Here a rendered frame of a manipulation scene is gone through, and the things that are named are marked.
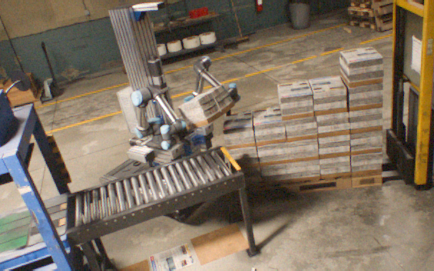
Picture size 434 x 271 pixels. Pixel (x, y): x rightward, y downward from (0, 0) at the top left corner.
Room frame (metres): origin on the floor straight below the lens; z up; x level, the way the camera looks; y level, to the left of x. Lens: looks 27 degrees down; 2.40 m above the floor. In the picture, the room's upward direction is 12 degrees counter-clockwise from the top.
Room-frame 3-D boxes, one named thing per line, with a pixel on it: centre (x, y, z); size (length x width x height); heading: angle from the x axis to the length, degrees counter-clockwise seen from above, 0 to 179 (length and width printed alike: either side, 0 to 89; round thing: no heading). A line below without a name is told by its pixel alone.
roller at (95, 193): (2.56, 1.03, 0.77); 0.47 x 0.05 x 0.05; 13
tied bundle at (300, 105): (3.42, -0.79, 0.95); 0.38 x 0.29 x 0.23; 171
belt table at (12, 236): (2.44, 1.57, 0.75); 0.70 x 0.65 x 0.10; 103
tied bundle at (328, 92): (3.37, -1.08, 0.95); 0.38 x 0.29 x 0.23; 169
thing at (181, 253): (2.66, 0.62, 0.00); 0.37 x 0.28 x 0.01; 103
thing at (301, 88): (3.39, -0.78, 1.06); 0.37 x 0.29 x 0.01; 171
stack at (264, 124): (3.44, -0.66, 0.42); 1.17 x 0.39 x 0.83; 81
